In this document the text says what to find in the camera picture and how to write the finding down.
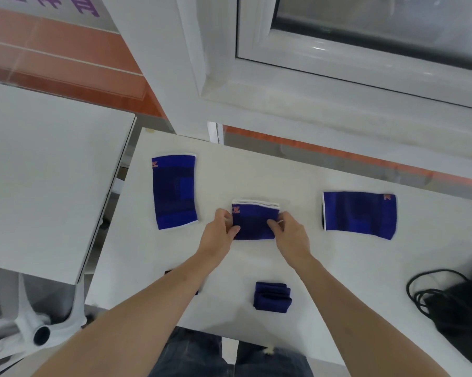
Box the person's right hand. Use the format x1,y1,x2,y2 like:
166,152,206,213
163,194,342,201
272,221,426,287
267,211,312,270

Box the person's left hand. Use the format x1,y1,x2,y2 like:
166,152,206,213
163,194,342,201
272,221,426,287
197,209,241,268

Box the half-folded blue elastic sleeve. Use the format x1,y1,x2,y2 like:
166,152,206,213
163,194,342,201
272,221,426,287
232,199,281,241

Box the person's left forearm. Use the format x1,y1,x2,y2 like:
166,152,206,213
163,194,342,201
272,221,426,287
32,250,222,377

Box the person's right forearm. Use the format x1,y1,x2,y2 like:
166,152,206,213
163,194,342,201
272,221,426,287
288,251,452,377

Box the folded blue elastic sleeve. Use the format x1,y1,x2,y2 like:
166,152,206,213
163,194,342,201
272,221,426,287
164,269,200,296
253,281,293,314

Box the flat blue elastic sleeve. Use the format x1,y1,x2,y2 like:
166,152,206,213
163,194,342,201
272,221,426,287
322,191,398,241
151,153,199,231

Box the blue jeans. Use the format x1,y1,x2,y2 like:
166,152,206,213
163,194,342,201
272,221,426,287
148,326,314,377

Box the white side table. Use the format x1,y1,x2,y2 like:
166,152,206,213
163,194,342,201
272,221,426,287
0,80,137,286

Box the black bag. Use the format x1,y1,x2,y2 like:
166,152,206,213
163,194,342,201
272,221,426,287
432,262,472,376

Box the white metal table leg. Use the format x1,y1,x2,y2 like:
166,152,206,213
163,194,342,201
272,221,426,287
0,271,88,367

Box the black cable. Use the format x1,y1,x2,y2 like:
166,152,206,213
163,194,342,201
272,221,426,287
406,269,472,330

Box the white window frame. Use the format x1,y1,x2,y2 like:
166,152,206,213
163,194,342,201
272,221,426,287
176,0,472,113

